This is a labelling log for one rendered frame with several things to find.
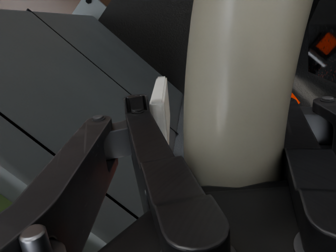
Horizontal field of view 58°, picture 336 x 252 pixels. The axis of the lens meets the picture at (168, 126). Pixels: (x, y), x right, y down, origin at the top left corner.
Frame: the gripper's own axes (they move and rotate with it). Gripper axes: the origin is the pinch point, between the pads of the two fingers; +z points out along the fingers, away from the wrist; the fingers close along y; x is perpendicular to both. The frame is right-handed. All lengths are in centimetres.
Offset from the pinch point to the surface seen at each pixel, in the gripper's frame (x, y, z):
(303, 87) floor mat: -20, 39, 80
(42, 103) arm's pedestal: -3.5, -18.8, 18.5
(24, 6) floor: 13, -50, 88
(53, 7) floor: 12, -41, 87
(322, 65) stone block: -7, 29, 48
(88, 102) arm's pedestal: -6.1, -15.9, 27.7
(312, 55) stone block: -6, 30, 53
